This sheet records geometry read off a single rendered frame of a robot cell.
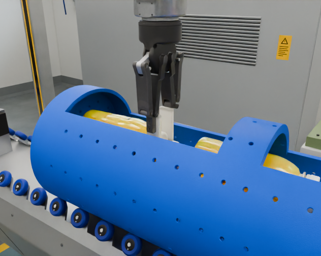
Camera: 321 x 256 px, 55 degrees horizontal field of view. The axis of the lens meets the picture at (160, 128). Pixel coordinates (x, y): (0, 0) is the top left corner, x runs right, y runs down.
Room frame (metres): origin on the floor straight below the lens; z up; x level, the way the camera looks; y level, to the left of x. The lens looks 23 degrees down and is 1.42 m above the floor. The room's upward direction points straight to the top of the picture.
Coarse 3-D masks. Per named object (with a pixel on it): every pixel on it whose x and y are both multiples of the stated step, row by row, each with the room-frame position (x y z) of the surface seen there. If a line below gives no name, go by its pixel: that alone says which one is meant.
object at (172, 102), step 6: (168, 54) 0.56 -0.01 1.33; (174, 54) 0.56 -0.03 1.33; (168, 60) 0.56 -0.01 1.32; (174, 60) 0.57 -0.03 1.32; (174, 66) 0.57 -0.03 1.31; (168, 72) 0.57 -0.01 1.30; (174, 72) 0.57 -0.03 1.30; (168, 78) 0.57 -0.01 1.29; (162, 84) 0.58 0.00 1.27; (168, 84) 0.57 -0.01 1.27; (162, 90) 0.58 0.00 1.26; (168, 90) 0.57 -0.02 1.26; (174, 90) 0.58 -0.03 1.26; (162, 96) 0.58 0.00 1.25; (168, 96) 0.58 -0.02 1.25; (174, 96) 0.58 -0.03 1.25; (162, 102) 0.59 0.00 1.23; (174, 102) 0.58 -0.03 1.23
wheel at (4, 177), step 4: (4, 172) 0.74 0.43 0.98; (8, 172) 0.74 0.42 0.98; (0, 176) 0.74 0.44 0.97; (4, 176) 0.73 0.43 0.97; (8, 176) 0.73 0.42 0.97; (0, 180) 0.73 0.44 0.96; (4, 180) 0.72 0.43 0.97; (8, 180) 0.72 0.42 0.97; (0, 184) 0.72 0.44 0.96; (4, 184) 0.72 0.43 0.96; (8, 184) 0.72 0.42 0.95
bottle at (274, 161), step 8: (200, 144) 0.49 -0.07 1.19; (208, 144) 0.49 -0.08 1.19; (216, 144) 0.49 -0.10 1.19; (216, 152) 0.47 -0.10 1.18; (272, 160) 0.43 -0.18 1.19; (280, 160) 0.43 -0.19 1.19; (272, 168) 0.42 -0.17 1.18; (280, 168) 0.42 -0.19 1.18; (288, 168) 0.42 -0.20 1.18; (296, 168) 0.42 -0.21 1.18; (304, 176) 0.41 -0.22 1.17
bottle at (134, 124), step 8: (88, 112) 0.65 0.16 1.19; (96, 112) 0.65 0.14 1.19; (104, 112) 0.65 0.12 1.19; (104, 120) 0.61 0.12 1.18; (112, 120) 0.61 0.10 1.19; (120, 120) 0.60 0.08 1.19; (128, 120) 0.59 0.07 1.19; (136, 120) 0.59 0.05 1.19; (128, 128) 0.57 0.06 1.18; (136, 128) 0.57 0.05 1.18; (144, 128) 0.57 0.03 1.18
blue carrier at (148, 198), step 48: (96, 96) 0.75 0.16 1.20; (48, 144) 0.57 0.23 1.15; (96, 144) 0.51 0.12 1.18; (144, 144) 0.47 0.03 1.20; (192, 144) 0.68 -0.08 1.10; (240, 144) 0.42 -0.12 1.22; (288, 144) 0.55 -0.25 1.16; (96, 192) 0.48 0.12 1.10; (144, 192) 0.42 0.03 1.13; (192, 192) 0.39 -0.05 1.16; (240, 192) 0.36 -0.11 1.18; (288, 192) 0.34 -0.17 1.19; (192, 240) 0.37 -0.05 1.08; (240, 240) 0.33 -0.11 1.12; (288, 240) 0.30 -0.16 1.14
